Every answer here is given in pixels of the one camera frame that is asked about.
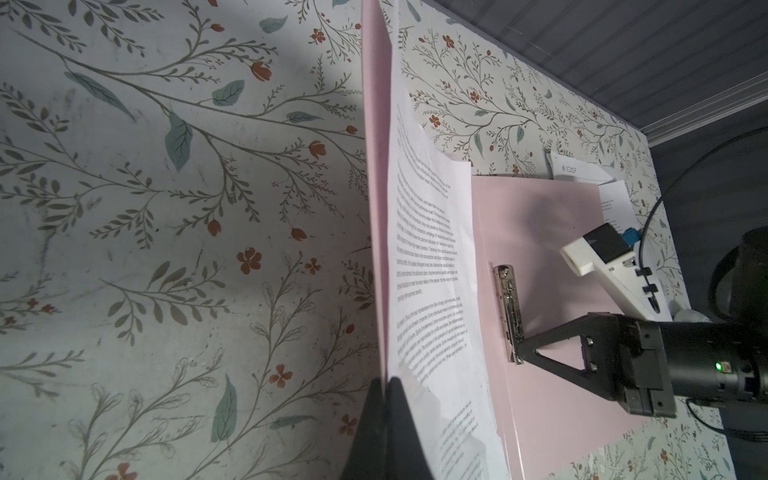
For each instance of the pink folder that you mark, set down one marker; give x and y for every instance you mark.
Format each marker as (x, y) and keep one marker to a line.
(544, 421)

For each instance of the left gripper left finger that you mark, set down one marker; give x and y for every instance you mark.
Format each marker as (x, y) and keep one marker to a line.
(366, 460)

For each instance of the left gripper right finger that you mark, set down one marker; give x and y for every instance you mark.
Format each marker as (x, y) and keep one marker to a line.
(404, 455)

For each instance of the printed paper sheets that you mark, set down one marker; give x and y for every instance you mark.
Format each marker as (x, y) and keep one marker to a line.
(616, 205)

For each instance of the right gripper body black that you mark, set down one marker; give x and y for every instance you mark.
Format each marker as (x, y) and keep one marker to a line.
(717, 364)

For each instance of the printed paper sheet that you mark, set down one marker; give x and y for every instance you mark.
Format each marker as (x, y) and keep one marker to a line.
(434, 341)

